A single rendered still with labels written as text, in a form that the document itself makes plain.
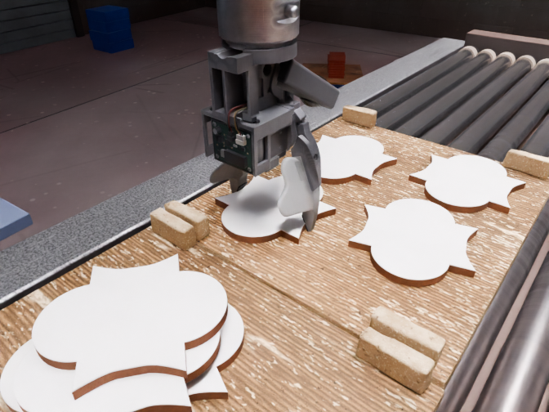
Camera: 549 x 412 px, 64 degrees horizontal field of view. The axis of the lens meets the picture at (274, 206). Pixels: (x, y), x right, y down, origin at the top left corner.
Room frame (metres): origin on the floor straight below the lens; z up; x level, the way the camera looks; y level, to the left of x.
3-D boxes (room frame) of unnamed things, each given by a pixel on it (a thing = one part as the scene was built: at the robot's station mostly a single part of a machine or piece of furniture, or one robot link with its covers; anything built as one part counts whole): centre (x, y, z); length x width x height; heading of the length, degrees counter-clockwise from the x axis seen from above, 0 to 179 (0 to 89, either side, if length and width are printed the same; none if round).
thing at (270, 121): (0.43, 0.02, 1.08); 0.09 x 0.08 x 0.12; 141
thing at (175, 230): (0.39, 0.11, 0.95); 0.06 x 0.02 x 0.03; 50
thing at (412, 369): (0.22, -0.09, 0.95); 0.06 x 0.02 x 0.03; 50
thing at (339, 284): (0.48, -0.13, 0.93); 0.41 x 0.35 x 0.02; 141
